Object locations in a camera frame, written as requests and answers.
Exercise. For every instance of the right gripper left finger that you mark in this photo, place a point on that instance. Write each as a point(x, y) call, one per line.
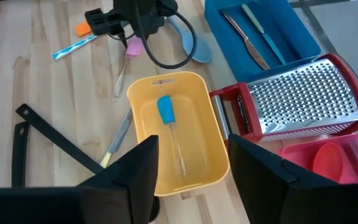
point(57, 208)

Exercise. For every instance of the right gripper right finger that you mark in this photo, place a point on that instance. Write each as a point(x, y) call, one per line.
point(291, 202)

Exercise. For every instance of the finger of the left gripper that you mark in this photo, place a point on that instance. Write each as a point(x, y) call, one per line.
point(99, 15)
point(102, 27)

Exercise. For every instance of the small orange silicone spatula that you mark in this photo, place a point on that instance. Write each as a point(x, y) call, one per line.
point(83, 29)

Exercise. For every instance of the small pink silicone spatula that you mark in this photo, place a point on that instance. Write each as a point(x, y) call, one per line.
point(134, 47)

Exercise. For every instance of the black solid nylon spoon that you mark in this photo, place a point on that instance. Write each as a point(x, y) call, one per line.
point(19, 155)

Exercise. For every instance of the black slotted turner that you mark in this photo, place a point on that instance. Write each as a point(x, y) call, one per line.
point(57, 140)

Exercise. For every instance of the light blue plastic spoon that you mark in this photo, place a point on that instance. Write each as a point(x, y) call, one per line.
point(202, 51)

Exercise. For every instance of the small blue silicone spatula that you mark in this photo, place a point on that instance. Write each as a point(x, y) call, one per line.
point(166, 109)

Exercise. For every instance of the all-steel table knife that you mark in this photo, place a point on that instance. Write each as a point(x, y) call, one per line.
point(253, 51)

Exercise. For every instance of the yellow plastic bin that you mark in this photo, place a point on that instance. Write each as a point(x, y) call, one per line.
point(204, 149)

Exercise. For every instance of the red steel box grater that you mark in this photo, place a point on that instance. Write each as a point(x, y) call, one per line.
point(303, 96)

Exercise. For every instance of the teal plastic bin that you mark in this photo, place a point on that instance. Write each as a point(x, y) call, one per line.
point(300, 46)

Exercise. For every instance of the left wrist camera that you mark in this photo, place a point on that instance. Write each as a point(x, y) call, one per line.
point(168, 7)

